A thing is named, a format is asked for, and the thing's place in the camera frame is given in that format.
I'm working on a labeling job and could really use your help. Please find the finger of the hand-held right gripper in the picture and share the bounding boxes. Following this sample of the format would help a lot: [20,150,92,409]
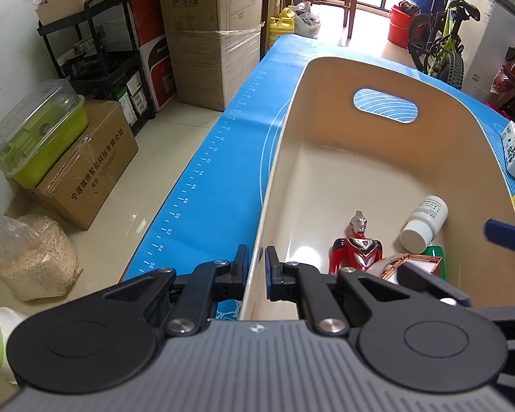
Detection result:
[484,218,515,259]
[397,261,475,308]

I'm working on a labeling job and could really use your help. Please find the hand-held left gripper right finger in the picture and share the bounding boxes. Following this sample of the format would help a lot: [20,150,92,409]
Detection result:
[264,245,439,336]

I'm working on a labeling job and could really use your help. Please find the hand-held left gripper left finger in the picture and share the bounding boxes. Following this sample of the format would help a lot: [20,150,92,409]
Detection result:
[105,244,251,338]

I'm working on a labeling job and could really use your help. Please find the red gold patterned box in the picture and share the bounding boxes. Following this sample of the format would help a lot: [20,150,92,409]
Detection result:
[382,253,444,286]

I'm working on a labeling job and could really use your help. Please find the green bottle with silver cap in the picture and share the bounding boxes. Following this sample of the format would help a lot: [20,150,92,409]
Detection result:
[422,245,447,282]

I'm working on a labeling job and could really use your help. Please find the white pill bottle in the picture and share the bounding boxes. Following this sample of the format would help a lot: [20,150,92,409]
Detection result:
[399,195,449,253]

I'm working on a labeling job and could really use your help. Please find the red toy figure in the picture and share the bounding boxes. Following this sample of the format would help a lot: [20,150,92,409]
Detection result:
[329,210,384,276]

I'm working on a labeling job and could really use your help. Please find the beige plastic storage bin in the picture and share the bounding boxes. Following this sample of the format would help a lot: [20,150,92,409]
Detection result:
[239,56,515,322]

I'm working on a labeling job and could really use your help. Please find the blue silicone baking mat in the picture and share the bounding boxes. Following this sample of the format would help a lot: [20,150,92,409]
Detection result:
[124,34,515,321]

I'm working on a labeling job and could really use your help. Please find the printed brown cardboard box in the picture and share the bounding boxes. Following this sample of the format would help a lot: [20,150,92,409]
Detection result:
[30,100,140,231]

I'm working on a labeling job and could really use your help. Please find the white chest freezer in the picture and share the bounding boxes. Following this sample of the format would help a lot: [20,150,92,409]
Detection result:
[457,0,515,104]

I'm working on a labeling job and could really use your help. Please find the green black bicycle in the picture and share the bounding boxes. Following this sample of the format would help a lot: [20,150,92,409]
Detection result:
[405,0,482,91]

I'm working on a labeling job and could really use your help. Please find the taped brown cardboard box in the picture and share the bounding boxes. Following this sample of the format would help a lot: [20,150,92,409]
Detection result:
[171,25,263,113]

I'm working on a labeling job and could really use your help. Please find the clear bag of grain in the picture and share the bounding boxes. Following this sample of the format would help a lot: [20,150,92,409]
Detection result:
[0,213,85,303]

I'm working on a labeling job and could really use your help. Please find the red black appliance box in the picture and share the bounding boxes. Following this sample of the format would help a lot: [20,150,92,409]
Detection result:
[128,0,177,113]

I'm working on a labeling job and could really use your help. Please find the red plastic bucket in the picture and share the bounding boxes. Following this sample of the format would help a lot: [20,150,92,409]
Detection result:
[387,2,422,50]

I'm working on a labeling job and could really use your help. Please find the green container with clear lid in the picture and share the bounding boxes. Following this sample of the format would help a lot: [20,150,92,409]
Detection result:
[0,78,90,189]

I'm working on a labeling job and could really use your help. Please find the yellow plastic jug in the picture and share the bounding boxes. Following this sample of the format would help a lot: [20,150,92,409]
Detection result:
[268,7,297,50]

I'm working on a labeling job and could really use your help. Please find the white plastic bag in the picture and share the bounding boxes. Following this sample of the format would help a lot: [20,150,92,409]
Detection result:
[289,2,323,39]

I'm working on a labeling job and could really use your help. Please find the black utility cart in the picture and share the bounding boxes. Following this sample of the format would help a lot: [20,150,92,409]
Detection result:
[36,0,158,132]

